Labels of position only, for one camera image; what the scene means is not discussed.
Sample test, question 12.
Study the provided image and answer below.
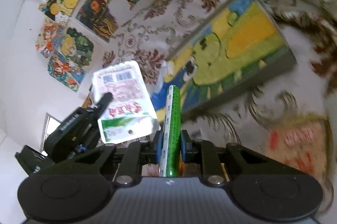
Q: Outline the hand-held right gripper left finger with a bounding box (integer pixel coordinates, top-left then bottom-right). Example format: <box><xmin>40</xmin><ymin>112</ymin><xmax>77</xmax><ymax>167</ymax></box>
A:
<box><xmin>75</xmin><ymin>131</ymin><xmax>162</xmax><ymax>185</ymax></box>

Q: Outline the floral printed blanket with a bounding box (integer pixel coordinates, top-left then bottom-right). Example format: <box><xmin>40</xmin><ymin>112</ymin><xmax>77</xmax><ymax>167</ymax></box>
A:
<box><xmin>82</xmin><ymin>0</ymin><xmax>337</xmax><ymax>203</ymax></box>

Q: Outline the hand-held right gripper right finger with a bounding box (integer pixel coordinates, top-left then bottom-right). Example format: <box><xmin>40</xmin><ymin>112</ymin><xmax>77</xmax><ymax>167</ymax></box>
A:
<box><xmin>180</xmin><ymin>131</ymin><xmax>266</xmax><ymax>185</ymax></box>

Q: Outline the dark fish wall poster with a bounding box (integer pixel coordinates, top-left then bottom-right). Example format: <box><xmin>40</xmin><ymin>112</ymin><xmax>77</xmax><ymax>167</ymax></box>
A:
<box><xmin>75</xmin><ymin>0</ymin><xmax>152</xmax><ymax>43</ymax></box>

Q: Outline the green snack packet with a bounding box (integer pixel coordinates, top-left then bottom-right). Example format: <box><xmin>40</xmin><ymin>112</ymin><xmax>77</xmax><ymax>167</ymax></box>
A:
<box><xmin>159</xmin><ymin>84</ymin><xmax>182</xmax><ymax>177</ymax></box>

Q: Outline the white snack packet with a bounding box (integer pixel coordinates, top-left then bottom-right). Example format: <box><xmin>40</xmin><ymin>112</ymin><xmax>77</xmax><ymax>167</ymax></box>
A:
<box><xmin>92</xmin><ymin>61</ymin><xmax>158</xmax><ymax>144</ymax></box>

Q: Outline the orange-haired figure blue poster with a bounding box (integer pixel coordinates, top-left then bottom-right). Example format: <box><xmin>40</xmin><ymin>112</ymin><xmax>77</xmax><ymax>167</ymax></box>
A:
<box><xmin>47</xmin><ymin>53</ymin><xmax>88</xmax><ymax>93</ymax></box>

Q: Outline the small orange-haired figure poster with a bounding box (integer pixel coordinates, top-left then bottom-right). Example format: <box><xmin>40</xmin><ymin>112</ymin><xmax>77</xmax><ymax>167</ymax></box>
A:
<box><xmin>35</xmin><ymin>17</ymin><xmax>69</xmax><ymax>59</ymax></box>

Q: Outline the cartoon print storage box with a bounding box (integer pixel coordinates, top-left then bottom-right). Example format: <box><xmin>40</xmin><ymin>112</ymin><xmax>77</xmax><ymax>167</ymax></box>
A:
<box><xmin>151</xmin><ymin>0</ymin><xmax>298</xmax><ymax>122</ymax></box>

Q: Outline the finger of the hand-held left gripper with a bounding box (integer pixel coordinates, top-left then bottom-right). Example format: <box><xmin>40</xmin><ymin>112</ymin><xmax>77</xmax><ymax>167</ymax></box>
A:
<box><xmin>94</xmin><ymin>92</ymin><xmax>114</xmax><ymax>121</ymax></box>

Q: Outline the window frame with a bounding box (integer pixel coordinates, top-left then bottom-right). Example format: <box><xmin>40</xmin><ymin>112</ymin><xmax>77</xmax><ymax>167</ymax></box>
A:
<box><xmin>39</xmin><ymin>112</ymin><xmax>62</xmax><ymax>153</ymax></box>

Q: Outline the orange snack packet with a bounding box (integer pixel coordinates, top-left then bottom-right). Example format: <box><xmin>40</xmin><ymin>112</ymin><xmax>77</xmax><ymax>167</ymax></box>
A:
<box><xmin>266</xmin><ymin>119</ymin><xmax>332</xmax><ymax>182</ymax></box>

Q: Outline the blond figure green wall poster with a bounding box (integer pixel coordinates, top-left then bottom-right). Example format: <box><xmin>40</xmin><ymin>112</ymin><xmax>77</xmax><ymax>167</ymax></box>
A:
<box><xmin>56</xmin><ymin>27</ymin><xmax>95</xmax><ymax>68</ymax></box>

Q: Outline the yellow planet wall poster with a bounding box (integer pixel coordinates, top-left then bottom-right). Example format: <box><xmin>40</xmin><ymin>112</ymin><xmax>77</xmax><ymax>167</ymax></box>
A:
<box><xmin>38</xmin><ymin>0</ymin><xmax>87</xmax><ymax>22</ymax></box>

